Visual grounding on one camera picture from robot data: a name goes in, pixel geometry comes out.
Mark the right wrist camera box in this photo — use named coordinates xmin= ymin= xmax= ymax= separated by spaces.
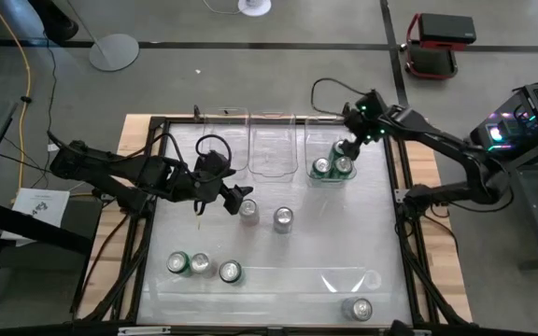
xmin=355 ymin=91 xmax=385 ymax=116

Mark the white printed paper sheet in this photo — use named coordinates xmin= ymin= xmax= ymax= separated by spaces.
xmin=11 ymin=188 xmax=71 ymax=244

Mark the blue Spindrift can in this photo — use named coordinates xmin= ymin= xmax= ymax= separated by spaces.
xmin=272 ymin=206 xmax=295 ymax=235
xmin=341 ymin=296 xmax=374 ymax=323

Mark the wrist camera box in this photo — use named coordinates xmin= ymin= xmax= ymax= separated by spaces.
xmin=355 ymin=91 xmax=385 ymax=116
xmin=194 ymin=148 xmax=231 ymax=177

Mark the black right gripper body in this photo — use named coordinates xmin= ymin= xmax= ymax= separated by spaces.
xmin=343 ymin=109 xmax=388 ymax=144

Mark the grey round stand base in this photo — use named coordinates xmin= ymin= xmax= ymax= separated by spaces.
xmin=65 ymin=0 xmax=140 ymax=73

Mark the black bulky floor object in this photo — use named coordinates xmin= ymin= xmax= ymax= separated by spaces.
xmin=26 ymin=0 xmax=80 ymax=42

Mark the white round stand base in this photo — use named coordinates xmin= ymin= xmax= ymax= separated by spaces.
xmin=237 ymin=0 xmax=273 ymax=18

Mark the black looped camera cable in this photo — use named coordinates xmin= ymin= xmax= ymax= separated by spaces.
xmin=309 ymin=77 xmax=360 ymax=118
xmin=194 ymin=133 xmax=234 ymax=164

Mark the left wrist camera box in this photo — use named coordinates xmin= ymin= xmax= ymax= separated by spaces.
xmin=194 ymin=148 xmax=231 ymax=177

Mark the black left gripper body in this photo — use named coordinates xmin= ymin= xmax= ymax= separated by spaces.
xmin=170 ymin=161 xmax=233 ymax=205

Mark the orange Spindrift can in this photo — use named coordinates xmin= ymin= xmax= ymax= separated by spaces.
xmin=238 ymin=198 xmax=261 ymax=229

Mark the black metal table frame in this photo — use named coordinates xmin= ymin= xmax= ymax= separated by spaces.
xmin=70 ymin=114 xmax=474 ymax=336

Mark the red black rolling stool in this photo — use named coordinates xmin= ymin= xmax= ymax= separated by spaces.
xmin=400 ymin=12 xmax=478 ymax=80

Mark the yellow cable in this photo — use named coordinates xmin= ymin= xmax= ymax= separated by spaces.
xmin=0 ymin=0 xmax=33 ymax=190

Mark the clear plastic bin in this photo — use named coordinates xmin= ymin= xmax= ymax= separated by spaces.
xmin=202 ymin=106 xmax=251 ymax=181
xmin=304 ymin=115 xmax=359 ymax=189
xmin=248 ymin=110 xmax=299 ymax=183

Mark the silver soda can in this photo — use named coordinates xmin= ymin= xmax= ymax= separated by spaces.
xmin=189 ymin=252 xmax=217 ymax=279

